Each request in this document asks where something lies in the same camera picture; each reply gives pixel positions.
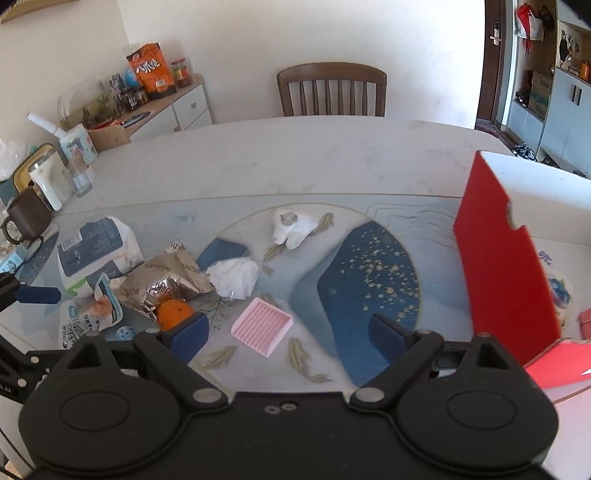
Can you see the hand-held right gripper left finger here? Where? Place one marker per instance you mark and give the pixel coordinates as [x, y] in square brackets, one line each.
[189, 334]

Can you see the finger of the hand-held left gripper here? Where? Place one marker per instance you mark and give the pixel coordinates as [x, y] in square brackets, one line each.
[39, 360]
[39, 295]

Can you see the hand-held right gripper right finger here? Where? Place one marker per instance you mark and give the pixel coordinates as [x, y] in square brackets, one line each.
[385, 334]

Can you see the orange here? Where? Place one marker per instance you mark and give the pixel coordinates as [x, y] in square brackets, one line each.
[173, 314]

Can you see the white printed wipes packet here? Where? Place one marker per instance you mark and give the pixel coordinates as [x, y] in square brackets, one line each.
[83, 323]

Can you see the silver foil snack bag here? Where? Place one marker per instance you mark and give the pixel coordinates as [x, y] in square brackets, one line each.
[161, 281]

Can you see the small dark bottle blue label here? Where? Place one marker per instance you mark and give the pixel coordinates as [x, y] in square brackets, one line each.
[123, 333]

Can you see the pink packet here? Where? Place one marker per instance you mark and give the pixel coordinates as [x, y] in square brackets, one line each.
[261, 325]

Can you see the white tissue pack grey label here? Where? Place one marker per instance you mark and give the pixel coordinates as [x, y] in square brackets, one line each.
[92, 244]

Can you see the red and white cardboard box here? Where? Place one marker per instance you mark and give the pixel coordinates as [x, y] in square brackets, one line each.
[498, 277]

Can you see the white marble desktop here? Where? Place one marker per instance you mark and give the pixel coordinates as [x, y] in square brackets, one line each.
[300, 157]

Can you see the blue coaster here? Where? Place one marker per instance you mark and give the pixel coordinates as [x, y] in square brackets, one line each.
[39, 258]

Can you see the light blue packet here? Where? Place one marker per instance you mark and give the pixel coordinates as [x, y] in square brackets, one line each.
[11, 261]

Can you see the blue patterned table mat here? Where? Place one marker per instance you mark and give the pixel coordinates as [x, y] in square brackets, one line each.
[369, 277]

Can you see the brown mug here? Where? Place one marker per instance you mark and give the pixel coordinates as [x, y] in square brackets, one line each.
[27, 217]

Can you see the white kettle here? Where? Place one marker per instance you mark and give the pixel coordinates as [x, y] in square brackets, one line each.
[46, 184]

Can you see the clear drinking glass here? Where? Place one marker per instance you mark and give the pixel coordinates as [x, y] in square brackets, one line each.
[81, 180]

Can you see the yellow tray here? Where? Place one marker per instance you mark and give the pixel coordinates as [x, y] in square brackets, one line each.
[23, 173]

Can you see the clear plastic bag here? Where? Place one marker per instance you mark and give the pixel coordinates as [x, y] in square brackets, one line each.
[9, 157]

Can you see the illustrated white box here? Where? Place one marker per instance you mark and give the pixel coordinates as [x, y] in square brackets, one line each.
[78, 145]

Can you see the white curved tube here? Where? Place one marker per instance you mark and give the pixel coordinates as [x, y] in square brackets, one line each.
[44, 123]

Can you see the clear plastic cover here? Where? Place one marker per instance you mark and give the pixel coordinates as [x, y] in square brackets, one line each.
[78, 99]

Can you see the white side cabinet wooden top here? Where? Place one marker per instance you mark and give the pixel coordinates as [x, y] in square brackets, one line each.
[189, 108]

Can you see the dark sneakers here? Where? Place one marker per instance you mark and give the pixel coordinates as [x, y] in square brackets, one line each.
[524, 151]

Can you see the orange snack bag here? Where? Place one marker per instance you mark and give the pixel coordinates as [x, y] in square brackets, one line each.
[152, 71]

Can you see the red jar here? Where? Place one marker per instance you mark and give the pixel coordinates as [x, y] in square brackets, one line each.
[181, 73]

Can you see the wooden chair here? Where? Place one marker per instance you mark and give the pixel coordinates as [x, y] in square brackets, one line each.
[332, 74]

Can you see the brown door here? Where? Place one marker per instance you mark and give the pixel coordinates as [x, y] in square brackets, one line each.
[491, 78]

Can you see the small cardboard box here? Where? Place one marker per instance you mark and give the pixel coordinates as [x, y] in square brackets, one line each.
[540, 92]

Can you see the red hanging bag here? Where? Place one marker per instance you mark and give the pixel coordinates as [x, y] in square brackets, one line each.
[531, 23]

